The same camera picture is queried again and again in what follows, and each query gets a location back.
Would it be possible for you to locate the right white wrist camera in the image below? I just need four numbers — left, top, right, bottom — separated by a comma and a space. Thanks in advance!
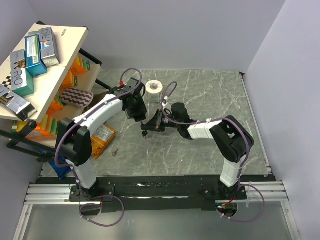
160, 96, 168, 109

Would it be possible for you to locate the blue teal carton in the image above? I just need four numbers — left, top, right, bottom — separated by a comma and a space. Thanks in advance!
24, 34, 48, 77

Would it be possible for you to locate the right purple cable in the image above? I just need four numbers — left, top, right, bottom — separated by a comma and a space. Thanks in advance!
161, 81, 251, 181

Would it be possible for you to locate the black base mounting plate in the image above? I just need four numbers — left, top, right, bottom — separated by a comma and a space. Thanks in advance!
69, 175, 247, 213

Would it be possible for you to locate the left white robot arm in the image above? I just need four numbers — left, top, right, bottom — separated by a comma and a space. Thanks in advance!
55, 78, 147, 201

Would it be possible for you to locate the aluminium rail frame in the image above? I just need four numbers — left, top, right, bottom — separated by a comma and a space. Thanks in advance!
13, 181, 301, 240

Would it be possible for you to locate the blue snack bag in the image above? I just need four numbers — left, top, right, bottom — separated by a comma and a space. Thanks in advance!
48, 155, 72, 180

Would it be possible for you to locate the purple cable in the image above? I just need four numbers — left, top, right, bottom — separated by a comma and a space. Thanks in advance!
161, 81, 251, 181
54, 67, 143, 176

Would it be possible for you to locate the silver RIO box upright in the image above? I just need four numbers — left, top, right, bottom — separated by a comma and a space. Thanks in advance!
38, 27, 60, 68

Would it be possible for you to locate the orange sponge pack stack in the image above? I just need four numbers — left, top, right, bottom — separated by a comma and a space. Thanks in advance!
26, 55, 91, 139

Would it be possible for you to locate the silver teal RIO box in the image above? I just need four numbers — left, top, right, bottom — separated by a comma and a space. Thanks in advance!
10, 49, 35, 97

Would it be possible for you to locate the brown snack bag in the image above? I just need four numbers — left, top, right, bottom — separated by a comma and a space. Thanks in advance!
92, 91, 109, 105

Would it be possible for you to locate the white tape roll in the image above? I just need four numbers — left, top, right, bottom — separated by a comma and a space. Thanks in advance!
145, 80, 163, 104

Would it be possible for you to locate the orange snack bag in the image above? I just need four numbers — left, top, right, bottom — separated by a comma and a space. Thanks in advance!
91, 124, 117, 160

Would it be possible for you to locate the black key bunch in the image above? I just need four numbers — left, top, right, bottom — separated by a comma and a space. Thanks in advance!
140, 121, 149, 139

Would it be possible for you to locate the beige black shelf rack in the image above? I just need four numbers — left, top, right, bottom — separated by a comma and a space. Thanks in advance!
0, 25, 110, 162

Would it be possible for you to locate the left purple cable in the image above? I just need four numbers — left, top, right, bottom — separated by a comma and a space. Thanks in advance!
54, 67, 143, 176

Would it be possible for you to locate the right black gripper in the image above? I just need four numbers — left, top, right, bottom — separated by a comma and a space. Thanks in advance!
143, 109, 181, 132

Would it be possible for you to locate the silver crumpled box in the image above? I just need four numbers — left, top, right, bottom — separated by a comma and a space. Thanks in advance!
0, 84, 37, 122

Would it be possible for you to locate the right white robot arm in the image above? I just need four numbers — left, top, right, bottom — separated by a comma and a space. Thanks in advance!
141, 102, 255, 199

